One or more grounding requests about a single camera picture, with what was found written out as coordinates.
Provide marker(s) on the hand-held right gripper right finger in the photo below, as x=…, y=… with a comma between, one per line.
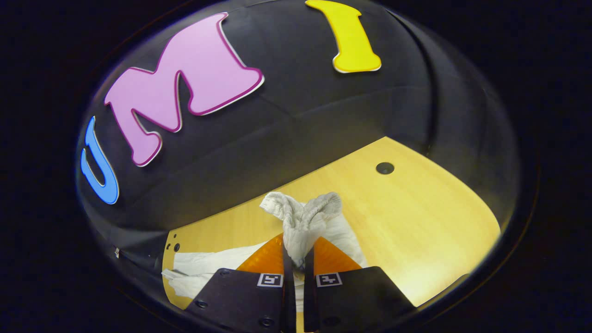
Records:
x=309, y=300

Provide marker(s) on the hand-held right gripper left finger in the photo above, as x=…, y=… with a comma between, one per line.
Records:
x=289, y=300

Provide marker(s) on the white jeans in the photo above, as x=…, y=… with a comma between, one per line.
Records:
x=300, y=222

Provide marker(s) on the black backdrop cloth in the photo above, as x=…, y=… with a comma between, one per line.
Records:
x=300, y=115

